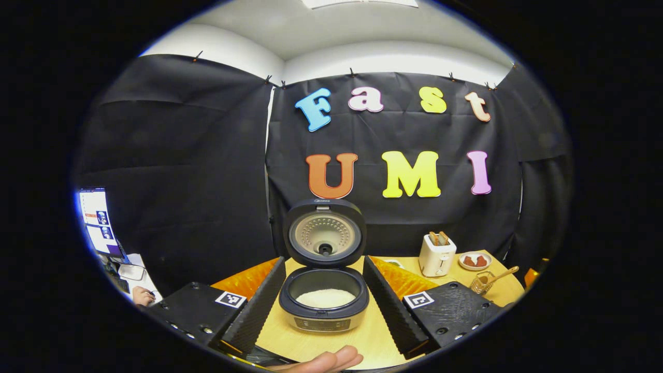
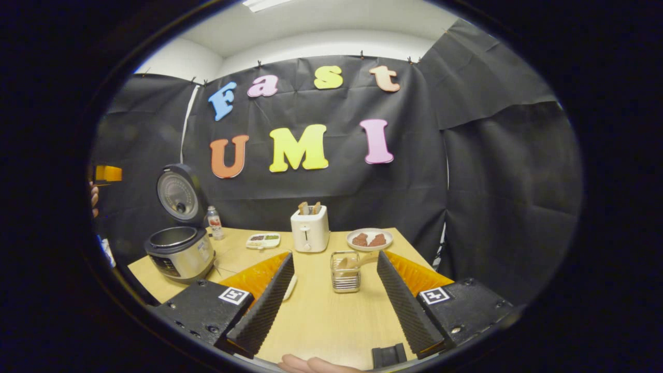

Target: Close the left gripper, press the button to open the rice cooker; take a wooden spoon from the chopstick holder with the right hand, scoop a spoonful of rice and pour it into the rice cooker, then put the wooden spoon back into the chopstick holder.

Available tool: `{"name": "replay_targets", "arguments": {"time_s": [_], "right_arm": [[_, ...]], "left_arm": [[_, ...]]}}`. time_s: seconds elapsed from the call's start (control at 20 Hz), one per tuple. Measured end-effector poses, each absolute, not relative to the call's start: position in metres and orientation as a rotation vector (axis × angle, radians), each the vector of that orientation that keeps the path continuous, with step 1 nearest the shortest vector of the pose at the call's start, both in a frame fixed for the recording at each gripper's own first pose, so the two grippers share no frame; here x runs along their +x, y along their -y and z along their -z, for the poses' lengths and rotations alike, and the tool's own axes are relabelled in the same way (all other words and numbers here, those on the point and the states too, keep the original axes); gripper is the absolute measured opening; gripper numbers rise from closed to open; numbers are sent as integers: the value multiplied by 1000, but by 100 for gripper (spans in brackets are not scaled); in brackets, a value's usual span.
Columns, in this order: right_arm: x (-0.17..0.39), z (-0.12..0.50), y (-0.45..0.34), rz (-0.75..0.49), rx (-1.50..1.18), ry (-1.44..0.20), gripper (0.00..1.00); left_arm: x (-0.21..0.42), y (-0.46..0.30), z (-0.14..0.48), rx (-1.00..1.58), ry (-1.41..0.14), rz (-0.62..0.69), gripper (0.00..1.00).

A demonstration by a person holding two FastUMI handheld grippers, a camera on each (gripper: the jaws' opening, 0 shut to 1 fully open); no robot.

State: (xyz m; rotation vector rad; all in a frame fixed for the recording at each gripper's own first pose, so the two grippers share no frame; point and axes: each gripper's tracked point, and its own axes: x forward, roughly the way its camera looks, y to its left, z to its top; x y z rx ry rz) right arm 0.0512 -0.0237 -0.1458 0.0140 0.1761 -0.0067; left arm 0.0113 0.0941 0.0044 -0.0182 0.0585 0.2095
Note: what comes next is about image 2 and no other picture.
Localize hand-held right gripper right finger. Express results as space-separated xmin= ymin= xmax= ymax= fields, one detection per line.
xmin=377 ymin=250 xmax=516 ymax=359

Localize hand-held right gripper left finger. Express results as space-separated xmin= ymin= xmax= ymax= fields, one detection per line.
xmin=148 ymin=251 xmax=295 ymax=359

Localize metal wire chopstick holder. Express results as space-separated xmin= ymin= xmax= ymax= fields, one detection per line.
xmin=330 ymin=251 xmax=362 ymax=294

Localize wooden spoon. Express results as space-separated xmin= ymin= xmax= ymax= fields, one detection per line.
xmin=336 ymin=252 xmax=381 ymax=270

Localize black silver rice cooker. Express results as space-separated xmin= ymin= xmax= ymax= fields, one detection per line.
xmin=144 ymin=164 xmax=217 ymax=284

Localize white divided condiment tray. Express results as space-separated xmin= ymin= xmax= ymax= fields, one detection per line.
xmin=246 ymin=233 xmax=281 ymax=251

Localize white round plate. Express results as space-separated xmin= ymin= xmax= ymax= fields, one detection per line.
xmin=346 ymin=228 xmax=394 ymax=252

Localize white desk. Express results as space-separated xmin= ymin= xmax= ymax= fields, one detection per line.
xmin=99 ymin=236 xmax=117 ymax=268

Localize white toaster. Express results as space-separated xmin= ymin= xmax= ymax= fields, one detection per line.
xmin=290 ymin=205 xmax=330 ymax=253

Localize small clear bottle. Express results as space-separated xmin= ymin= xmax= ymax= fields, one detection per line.
xmin=207 ymin=206 xmax=225 ymax=241

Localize ceiling light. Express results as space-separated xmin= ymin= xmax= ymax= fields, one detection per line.
xmin=242 ymin=0 xmax=293 ymax=13

